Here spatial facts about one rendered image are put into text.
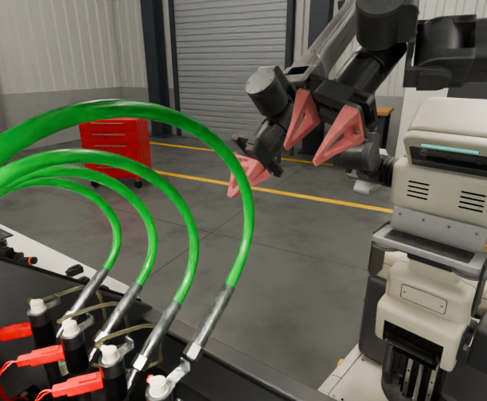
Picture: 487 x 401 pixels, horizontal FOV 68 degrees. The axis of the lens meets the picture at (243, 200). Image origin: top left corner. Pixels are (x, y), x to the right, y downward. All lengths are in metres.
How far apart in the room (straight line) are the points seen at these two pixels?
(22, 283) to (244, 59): 6.77
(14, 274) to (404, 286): 0.96
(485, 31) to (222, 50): 7.00
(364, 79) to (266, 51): 6.52
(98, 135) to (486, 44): 4.41
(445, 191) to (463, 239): 0.13
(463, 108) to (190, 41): 7.14
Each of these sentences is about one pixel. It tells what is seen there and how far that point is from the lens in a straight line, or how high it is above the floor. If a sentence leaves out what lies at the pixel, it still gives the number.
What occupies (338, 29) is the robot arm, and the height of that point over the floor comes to 1.53.
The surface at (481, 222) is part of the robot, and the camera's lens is 1.04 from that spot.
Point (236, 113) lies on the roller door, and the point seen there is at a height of 0.57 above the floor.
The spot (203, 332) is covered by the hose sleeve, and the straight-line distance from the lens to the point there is 0.45.
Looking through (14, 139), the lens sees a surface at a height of 1.42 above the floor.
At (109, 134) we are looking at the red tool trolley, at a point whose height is 0.70.
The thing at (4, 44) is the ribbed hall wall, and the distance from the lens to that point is 7.75.
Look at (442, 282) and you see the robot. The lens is 1.15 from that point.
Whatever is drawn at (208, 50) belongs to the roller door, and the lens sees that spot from 7.61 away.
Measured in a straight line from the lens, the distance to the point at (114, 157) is 0.39.
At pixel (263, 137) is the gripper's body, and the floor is 1.34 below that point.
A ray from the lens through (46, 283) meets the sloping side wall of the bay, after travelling 0.68.
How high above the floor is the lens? 1.46
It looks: 21 degrees down
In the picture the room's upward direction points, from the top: straight up
